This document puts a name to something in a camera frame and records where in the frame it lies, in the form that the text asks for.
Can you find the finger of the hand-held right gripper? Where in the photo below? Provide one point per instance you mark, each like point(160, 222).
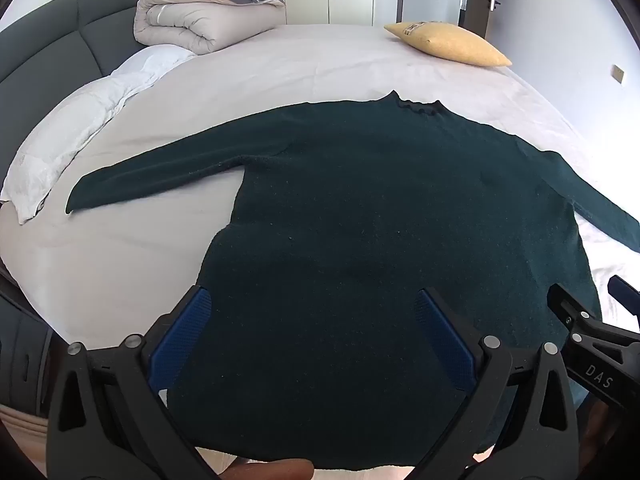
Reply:
point(565, 305)
point(622, 292)

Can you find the wall switch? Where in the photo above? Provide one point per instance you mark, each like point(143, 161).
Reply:
point(618, 73)

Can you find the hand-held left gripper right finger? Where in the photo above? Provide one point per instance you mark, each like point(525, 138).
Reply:
point(445, 340)

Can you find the dark grey padded headboard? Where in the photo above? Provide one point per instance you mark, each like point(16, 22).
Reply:
point(55, 40)

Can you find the dark nightstand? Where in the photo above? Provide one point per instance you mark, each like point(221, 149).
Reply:
point(22, 340)

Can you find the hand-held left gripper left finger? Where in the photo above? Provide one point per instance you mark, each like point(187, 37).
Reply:
point(181, 332)

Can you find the bed with white sheet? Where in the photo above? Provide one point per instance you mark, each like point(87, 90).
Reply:
point(320, 65)

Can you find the white pillow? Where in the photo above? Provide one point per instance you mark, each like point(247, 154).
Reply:
point(85, 110)

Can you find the yellow pillow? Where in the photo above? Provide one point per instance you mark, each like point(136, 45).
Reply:
point(450, 45)

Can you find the folded beige quilt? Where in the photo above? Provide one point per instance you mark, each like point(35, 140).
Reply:
point(195, 17)

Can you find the dark green sweater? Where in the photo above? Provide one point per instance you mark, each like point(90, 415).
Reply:
point(380, 220)

